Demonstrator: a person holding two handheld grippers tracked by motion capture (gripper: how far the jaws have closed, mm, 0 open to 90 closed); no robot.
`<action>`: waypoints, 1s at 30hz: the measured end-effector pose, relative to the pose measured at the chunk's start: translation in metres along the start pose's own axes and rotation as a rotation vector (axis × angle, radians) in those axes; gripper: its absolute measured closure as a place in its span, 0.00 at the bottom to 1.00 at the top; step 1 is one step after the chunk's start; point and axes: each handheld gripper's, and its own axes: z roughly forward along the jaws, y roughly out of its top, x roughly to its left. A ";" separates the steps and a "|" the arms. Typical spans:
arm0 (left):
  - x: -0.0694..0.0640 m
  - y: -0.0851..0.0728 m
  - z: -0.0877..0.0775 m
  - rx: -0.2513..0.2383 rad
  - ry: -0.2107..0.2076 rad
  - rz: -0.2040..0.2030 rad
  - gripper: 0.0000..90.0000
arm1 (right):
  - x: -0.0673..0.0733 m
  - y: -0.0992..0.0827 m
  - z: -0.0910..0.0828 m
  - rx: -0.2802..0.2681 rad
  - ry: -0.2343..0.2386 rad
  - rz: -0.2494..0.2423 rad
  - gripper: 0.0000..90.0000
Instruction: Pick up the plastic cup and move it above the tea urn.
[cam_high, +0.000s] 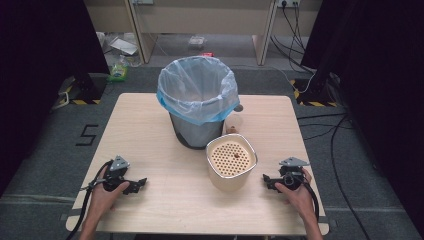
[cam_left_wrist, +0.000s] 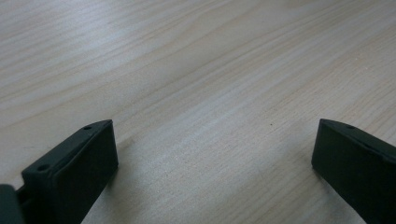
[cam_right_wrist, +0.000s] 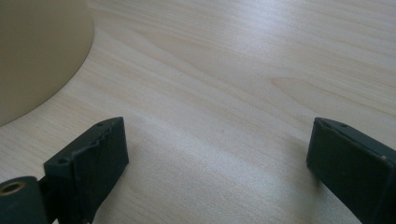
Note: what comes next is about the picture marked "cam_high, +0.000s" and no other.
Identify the translucent blue plastic bin bag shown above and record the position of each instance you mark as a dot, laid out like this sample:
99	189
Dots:
196	86

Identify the clear plastic bags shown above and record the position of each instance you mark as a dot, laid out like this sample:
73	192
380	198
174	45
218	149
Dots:
121	45

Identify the cream perforated strainer insert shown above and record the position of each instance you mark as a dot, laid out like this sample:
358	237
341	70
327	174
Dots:
226	160

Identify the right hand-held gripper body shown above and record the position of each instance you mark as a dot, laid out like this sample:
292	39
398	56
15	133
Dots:
290	175

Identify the person's left hand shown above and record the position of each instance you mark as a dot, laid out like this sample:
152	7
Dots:
103	198

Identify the cream container with metal rim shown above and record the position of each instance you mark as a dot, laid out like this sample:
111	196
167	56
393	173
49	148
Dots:
230	181

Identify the black stand base striped tape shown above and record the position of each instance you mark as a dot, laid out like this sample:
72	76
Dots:
88	90
315	95

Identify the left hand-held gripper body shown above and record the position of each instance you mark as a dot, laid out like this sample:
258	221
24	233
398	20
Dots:
115	176

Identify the clear plastic box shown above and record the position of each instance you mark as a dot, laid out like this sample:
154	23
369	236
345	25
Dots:
196	41

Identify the small clear plastic cup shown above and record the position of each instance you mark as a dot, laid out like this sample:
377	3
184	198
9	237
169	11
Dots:
235	120

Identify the green packet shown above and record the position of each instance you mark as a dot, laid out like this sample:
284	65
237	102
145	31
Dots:
118	72

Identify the white wall socket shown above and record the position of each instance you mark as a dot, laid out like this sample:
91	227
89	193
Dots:
288	2
142	1

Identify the small red object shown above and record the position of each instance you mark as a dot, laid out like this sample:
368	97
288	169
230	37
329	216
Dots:
207	54

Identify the small dark round lid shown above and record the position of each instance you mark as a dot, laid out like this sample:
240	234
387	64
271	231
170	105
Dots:
238	108

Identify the light wooden desk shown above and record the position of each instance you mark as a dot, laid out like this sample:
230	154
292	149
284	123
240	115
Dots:
206	20

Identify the person's right hand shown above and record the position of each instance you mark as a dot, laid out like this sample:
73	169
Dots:
300	198

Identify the black curtain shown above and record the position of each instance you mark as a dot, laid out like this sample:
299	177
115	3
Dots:
40	66
380	66

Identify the grey trash bin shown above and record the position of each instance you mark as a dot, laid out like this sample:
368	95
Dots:
196	133

